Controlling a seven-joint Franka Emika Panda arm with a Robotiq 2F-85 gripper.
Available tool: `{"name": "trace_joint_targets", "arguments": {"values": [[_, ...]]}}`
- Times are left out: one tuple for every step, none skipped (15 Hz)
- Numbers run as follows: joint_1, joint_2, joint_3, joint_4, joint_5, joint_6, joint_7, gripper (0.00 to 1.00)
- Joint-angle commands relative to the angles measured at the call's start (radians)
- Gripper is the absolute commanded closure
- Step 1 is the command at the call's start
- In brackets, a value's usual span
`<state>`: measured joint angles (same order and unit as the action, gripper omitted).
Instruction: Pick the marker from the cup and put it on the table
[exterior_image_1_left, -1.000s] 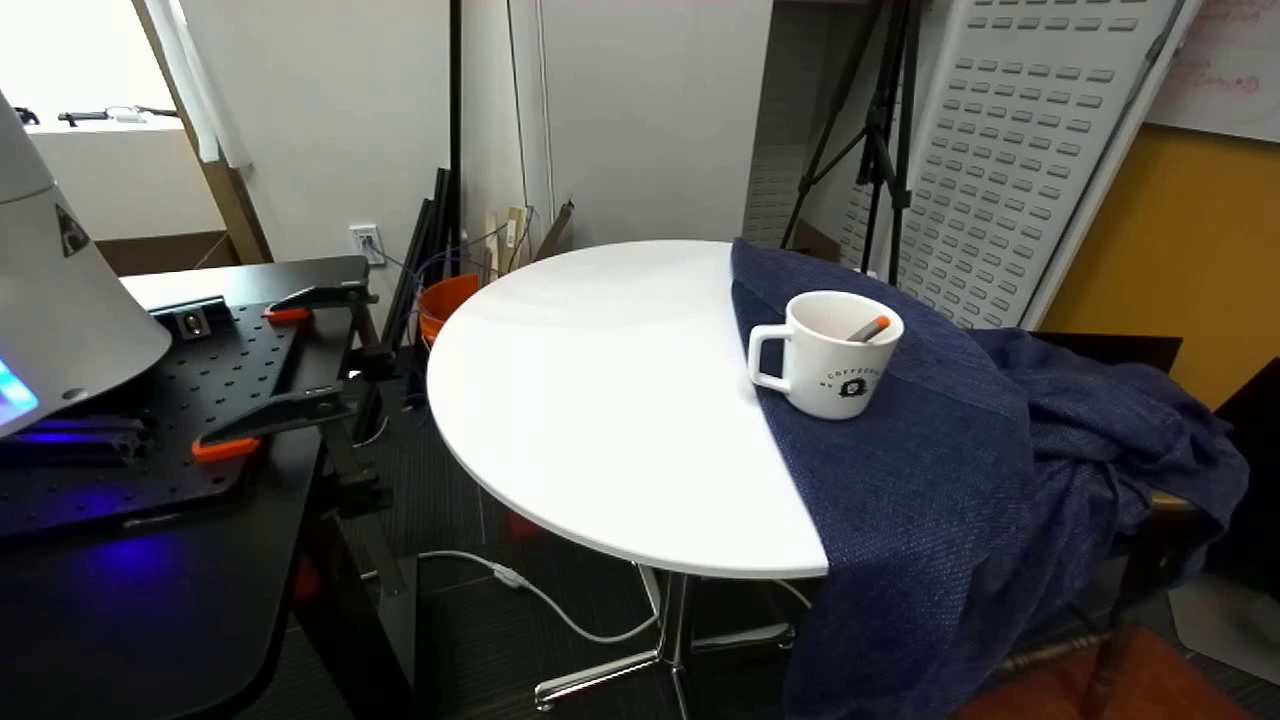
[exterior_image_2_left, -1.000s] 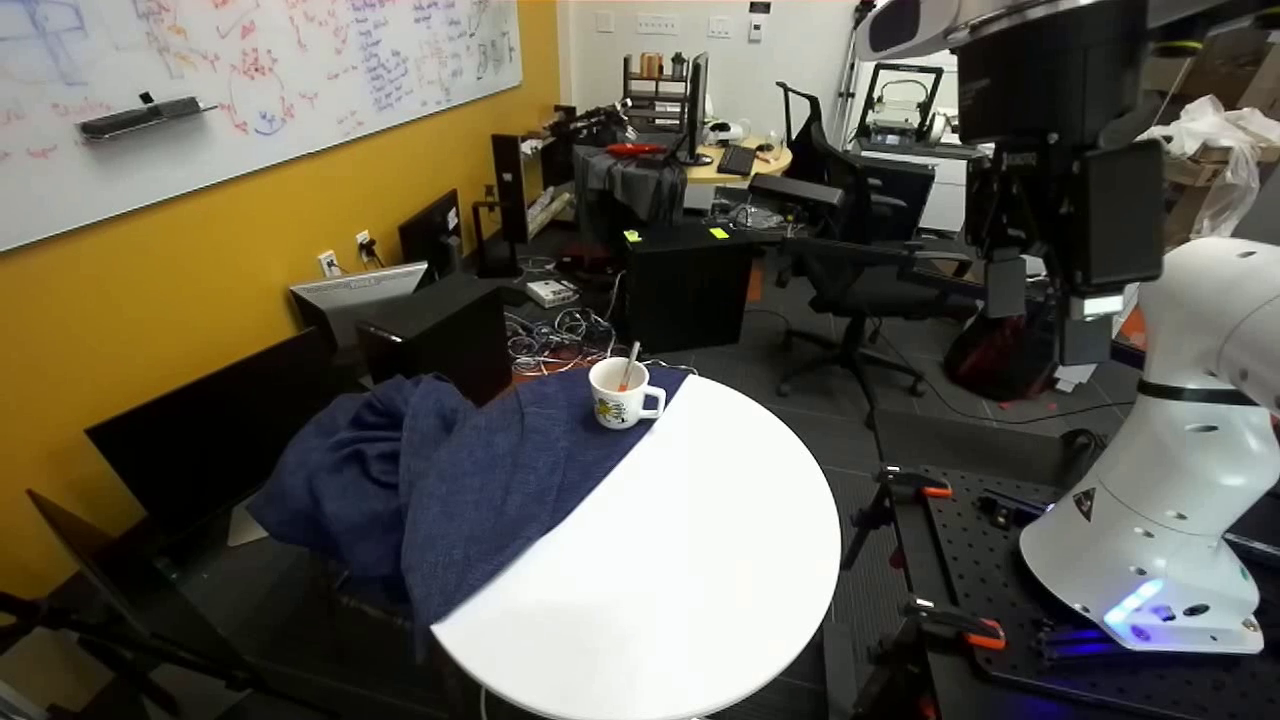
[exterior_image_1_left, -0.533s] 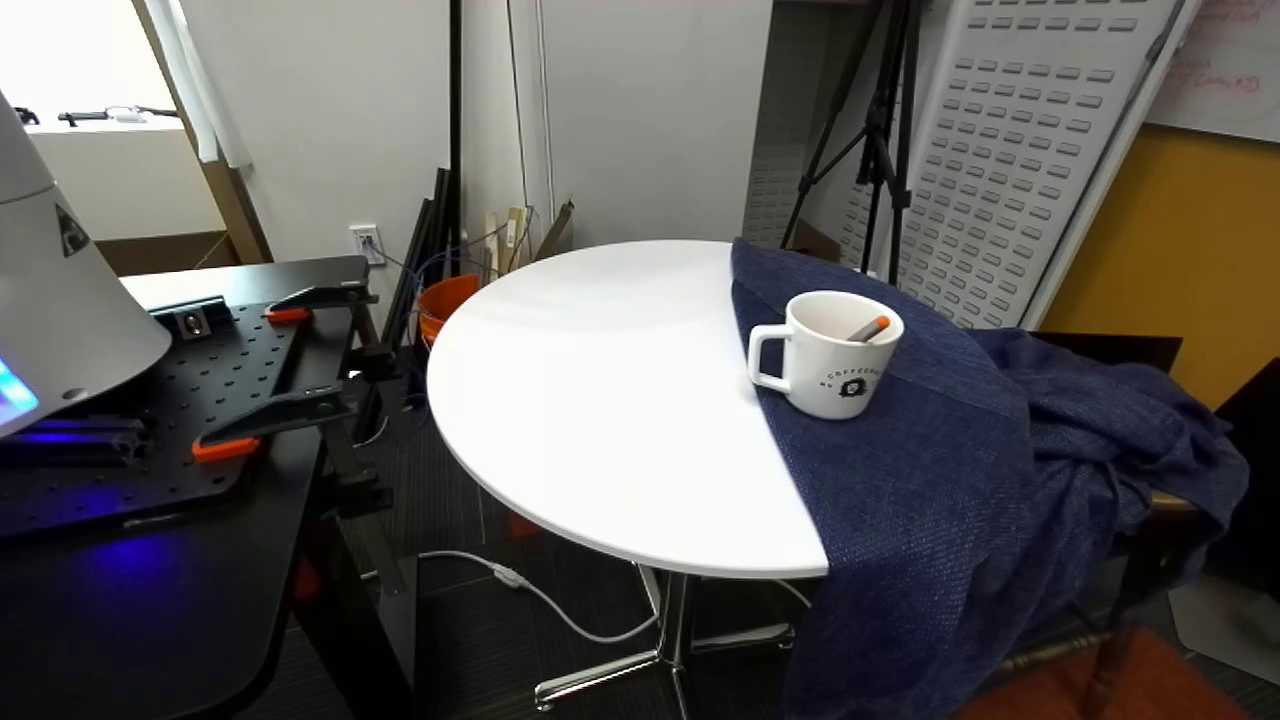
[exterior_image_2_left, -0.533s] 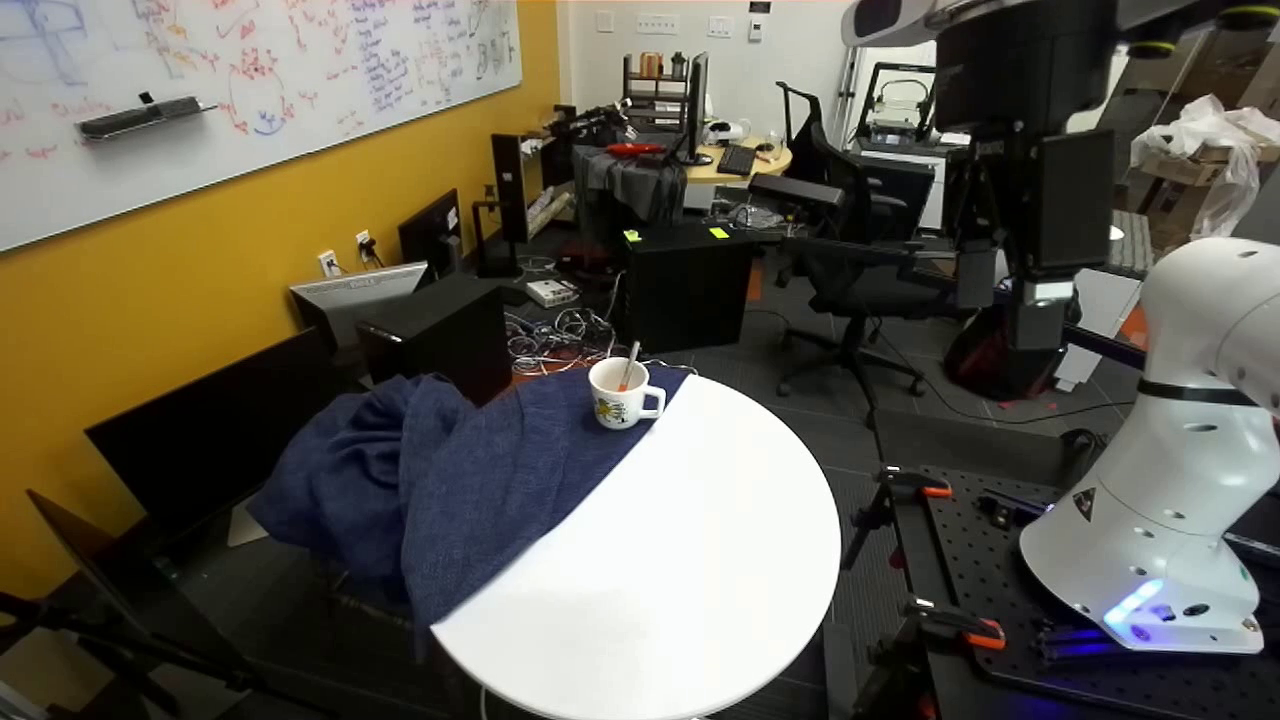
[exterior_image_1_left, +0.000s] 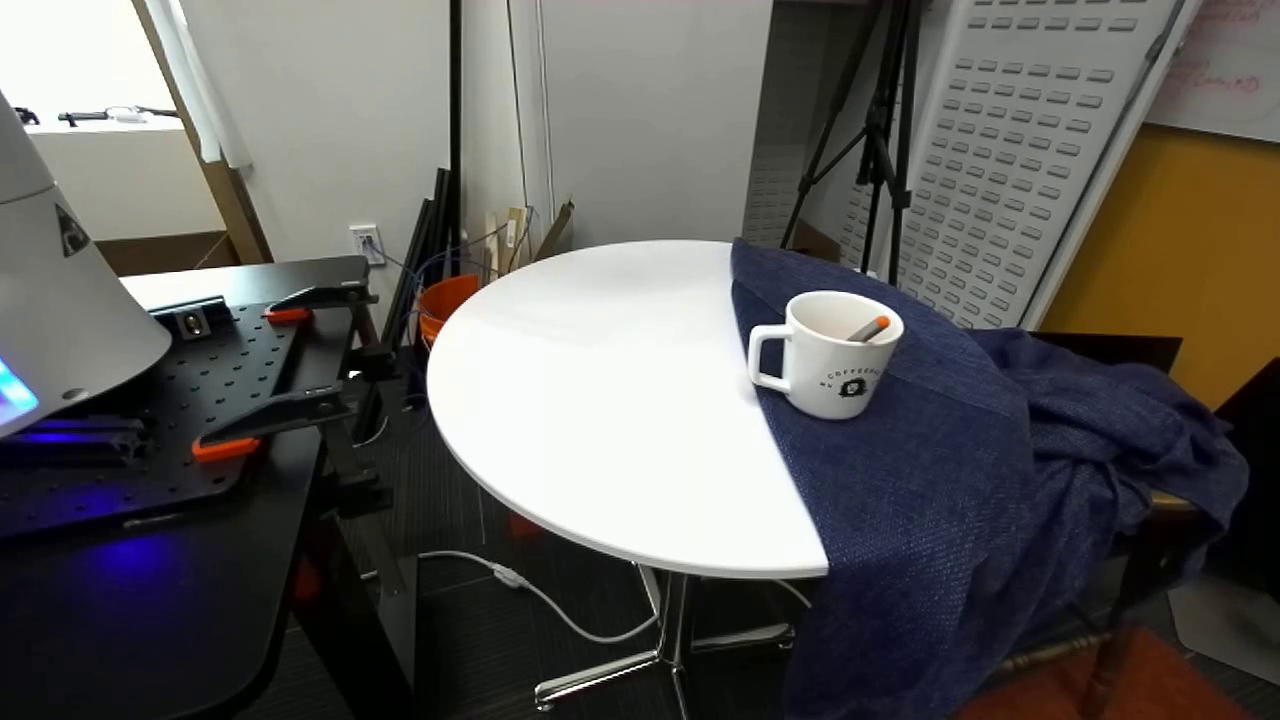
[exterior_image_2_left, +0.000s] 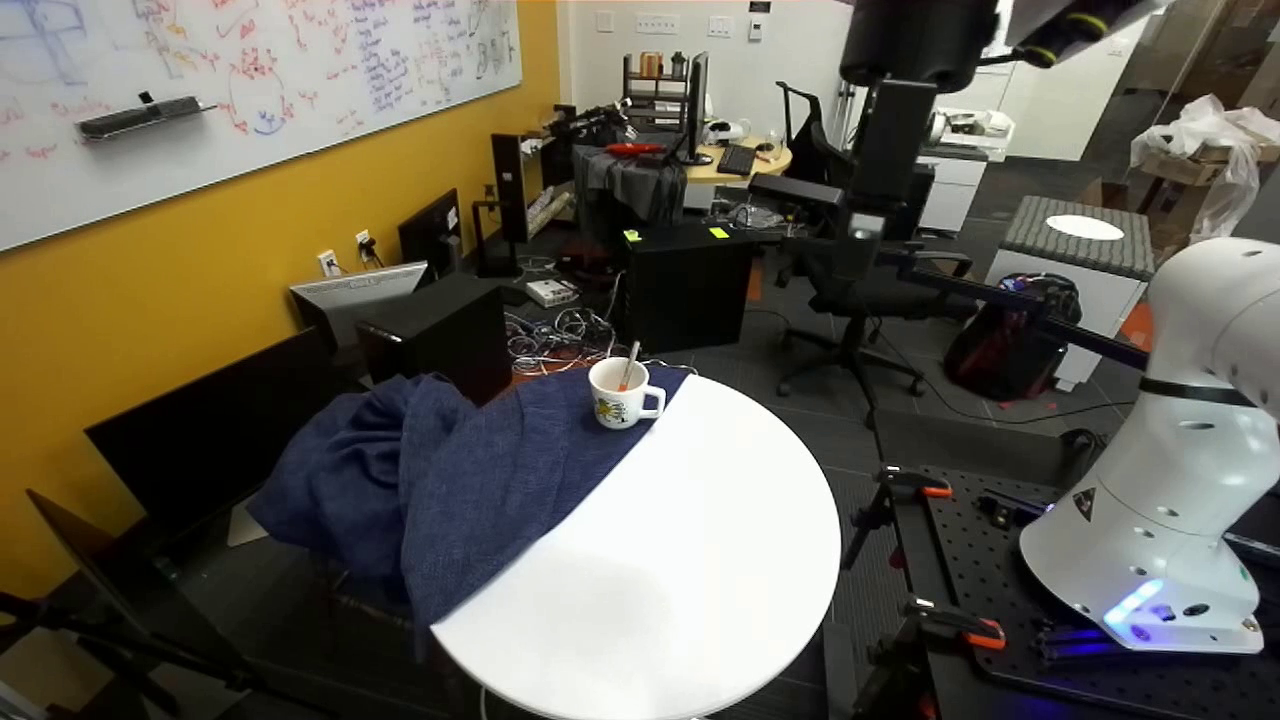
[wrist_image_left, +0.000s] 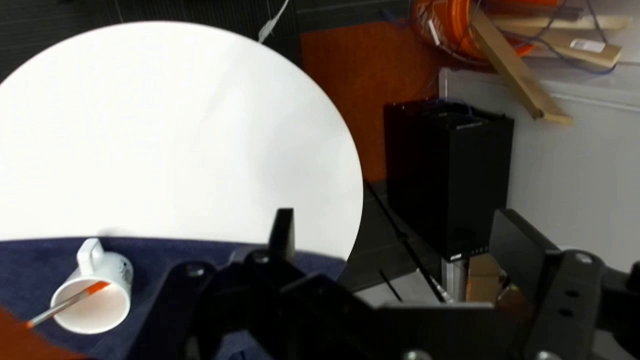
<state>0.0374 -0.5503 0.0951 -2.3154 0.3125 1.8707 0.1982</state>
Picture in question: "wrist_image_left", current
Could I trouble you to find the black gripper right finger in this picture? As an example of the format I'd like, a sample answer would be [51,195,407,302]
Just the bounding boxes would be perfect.
[487,205,640,360]

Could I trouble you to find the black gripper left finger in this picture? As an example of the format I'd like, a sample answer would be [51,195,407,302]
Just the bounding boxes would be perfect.
[125,205,377,360]

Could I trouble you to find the orange marker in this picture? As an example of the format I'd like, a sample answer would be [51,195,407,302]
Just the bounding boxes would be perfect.
[26,279,112,329]

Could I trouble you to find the white mug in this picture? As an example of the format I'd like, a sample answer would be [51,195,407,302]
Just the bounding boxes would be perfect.
[48,235,136,336]

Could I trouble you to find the black computer tower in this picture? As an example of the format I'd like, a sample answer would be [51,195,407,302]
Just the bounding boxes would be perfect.
[381,98,516,260]

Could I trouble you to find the dark blue cloth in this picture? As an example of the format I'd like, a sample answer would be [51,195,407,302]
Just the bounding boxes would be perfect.
[0,233,348,360]

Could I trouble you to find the thin black rod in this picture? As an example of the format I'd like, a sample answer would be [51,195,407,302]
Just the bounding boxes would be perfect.
[363,182,450,304]

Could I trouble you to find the wooden board with label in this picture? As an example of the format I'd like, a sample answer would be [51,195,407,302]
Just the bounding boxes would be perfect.
[493,11,631,69]

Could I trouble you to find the white cable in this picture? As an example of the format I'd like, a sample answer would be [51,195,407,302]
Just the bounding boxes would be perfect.
[254,0,292,45]

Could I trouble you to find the orange cable coil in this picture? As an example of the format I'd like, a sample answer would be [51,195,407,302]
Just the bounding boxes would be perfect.
[407,0,543,65]

